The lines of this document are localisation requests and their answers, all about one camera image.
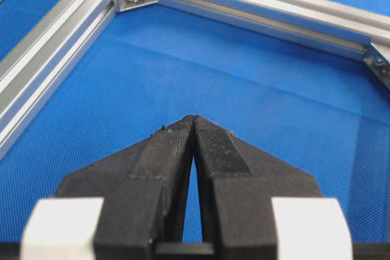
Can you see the aluminium frame left rail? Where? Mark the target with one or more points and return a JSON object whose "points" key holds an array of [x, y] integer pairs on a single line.
{"points": [[35, 67]]}

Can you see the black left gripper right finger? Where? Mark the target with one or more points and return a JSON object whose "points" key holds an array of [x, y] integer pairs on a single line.
{"points": [[236, 182]]}

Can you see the aluminium frame rail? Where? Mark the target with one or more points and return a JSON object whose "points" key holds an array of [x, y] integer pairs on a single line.
{"points": [[35, 67], [320, 24]]}

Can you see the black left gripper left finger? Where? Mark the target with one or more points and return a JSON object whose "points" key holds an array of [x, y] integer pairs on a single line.
{"points": [[144, 188]]}

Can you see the aluminium frame far rail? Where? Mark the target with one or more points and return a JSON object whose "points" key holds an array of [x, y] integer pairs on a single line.
{"points": [[320, 24]]}

